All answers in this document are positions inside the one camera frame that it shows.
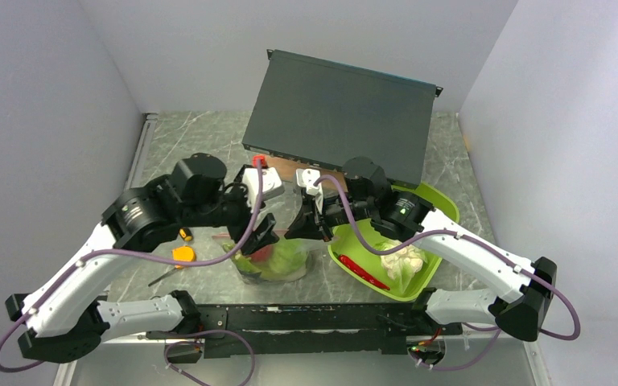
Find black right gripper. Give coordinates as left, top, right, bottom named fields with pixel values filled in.
left=285, top=192, right=375, bottom=242

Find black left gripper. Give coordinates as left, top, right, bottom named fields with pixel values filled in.
left=182, top=166, right=280, bottom=254

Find red tomato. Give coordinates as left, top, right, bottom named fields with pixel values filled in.
left=249, top=245, right=274, bottom=264

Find green cabbage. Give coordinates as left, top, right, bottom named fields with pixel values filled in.
left=268, top=239, right=309, bottom=281

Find clear zip top bag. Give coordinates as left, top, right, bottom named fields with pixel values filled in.
left=230, top=230, right=314, bottom=285

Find green celery stalks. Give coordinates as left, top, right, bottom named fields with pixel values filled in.
left=230, top=251, right=263, bottom=284

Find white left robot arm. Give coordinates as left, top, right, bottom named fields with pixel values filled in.
left=6, top=153, right=283, bottom=365

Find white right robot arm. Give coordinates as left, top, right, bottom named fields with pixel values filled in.
left=286, top=157, right=557, bottom=342

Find green plastic tray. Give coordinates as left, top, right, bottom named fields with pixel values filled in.
left=328, top=183, right=459, bottom=302

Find long red chili pepper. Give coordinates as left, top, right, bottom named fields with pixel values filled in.
left=338, top=255, right=390, bottom=291

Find black yellow screwdriver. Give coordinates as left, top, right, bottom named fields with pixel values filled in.
left=147, top=266, right=181, bottom=287
left=179, top=228, right=193, bottom=243

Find yellow tape measure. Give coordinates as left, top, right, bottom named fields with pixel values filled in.
left=172, top=245, right=196, bottom=269

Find white cauliflower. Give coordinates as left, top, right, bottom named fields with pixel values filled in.
left=375, top=245, right=430, bottom=298

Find dark rack server chassis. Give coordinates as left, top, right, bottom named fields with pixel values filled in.
left=241, top=49, right=443, bottom=188

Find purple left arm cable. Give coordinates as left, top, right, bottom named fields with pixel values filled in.
left=0, top=159, right=266, bottom=374

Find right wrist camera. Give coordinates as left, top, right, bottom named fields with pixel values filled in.
left=295, top=168, right=324, bottom=214

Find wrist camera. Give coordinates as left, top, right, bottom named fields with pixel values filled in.
left=295, top=168, right=324, bottom=214
left=234, top=154, right=285, bottom=207

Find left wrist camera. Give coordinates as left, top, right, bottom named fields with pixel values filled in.
left=234, top=154, right=285, bottom=207

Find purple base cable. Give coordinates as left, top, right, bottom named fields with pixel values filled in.
left=163, top=330, right=259, bottom=386

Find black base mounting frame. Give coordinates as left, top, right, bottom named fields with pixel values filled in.
left=175, top=302, right=462, bottom=359

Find aluminium rail left edge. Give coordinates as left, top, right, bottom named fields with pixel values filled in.
left=93, top=113, right=159, bottom=294

